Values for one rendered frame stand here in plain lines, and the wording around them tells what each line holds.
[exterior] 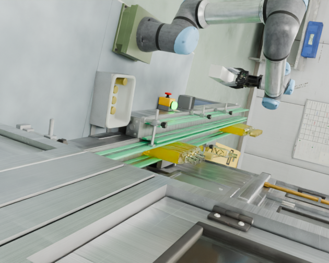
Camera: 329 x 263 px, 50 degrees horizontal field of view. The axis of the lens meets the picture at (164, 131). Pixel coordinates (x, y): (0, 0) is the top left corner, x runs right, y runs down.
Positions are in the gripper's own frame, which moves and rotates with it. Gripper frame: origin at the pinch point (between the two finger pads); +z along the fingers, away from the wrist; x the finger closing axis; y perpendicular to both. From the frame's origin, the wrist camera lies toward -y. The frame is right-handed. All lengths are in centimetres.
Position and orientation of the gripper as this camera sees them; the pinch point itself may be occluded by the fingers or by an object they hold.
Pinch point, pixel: (223, 75)
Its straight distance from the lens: 189.3
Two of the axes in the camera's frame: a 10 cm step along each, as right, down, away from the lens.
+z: -8.8, -2.3, 4.1
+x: -2.3, 9.7, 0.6
